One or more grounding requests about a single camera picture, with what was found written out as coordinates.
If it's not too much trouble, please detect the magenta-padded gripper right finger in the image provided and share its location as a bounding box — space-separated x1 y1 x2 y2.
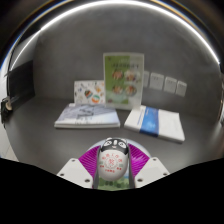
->
127 143 171 189

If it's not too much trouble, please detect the white panda-print computer mouse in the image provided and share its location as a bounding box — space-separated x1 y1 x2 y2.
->
96 136 130 182

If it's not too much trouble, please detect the round landscape-print mouse pad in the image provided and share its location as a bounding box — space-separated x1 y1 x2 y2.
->
85 141 153 192

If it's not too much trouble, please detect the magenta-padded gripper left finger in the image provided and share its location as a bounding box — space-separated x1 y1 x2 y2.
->
56 143 101 190

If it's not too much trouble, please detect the grey-covered thin book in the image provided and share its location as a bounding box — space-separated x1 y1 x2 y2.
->
54 102 121 130

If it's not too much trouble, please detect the small white illustrated card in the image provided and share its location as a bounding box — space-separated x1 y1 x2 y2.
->
73 79 107 106

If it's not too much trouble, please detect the white book with blue band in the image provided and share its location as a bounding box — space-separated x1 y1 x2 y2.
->
123 104 186 144

